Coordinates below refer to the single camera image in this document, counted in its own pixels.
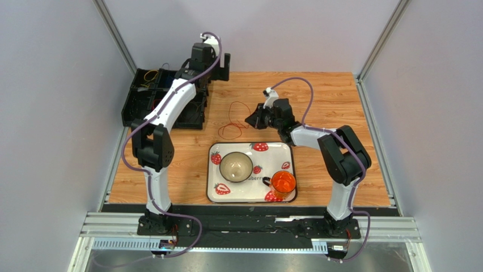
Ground black thin wire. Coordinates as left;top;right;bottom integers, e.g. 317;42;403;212
185;100;205;121

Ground blue wire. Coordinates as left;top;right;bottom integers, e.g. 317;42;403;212
160;62;176;90

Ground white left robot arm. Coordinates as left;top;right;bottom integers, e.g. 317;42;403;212
128;36;230;228

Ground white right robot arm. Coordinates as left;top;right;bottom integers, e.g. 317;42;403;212
245;99;372;223

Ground strawberry print white tray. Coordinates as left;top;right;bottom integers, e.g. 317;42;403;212
207;142;297;203

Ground beige ceramic bowl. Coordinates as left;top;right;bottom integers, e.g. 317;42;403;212
219;152;253;183

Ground orange translucent mug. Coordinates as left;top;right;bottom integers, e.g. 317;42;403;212
262;171;296;202

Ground black compartment storage bin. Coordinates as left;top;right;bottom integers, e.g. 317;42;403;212
121;68;209;130

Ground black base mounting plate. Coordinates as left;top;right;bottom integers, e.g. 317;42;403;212
137;205;361;249

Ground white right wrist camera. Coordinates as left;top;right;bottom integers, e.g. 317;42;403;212
262;87;279;109

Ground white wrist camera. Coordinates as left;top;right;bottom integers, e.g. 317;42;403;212
200;33;220;56
262;87;279;109

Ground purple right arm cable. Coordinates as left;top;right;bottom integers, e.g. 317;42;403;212
268;76;372;264

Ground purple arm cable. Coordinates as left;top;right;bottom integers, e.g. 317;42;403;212
90;31;223;269
268;76;372;264

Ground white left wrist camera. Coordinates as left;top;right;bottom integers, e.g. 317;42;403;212
200;33;220;56

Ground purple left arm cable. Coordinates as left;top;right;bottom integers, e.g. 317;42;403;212
90;31;223;269

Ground aluminium frame rail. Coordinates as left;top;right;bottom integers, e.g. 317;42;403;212
68;205;431;271

